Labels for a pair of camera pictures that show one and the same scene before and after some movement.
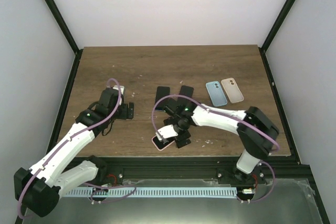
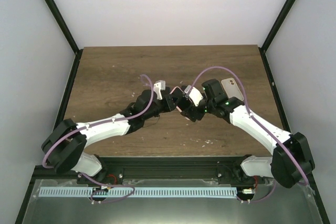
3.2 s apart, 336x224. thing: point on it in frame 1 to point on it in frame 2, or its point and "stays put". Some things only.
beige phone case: x=233 y=92 stays put
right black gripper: x=180 y=144 to x=191 y=113
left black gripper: x=124 y=114 to x=169 y=106
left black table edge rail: x=64 y=100 stays put
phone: x=159 y=144 to x=184 y=103
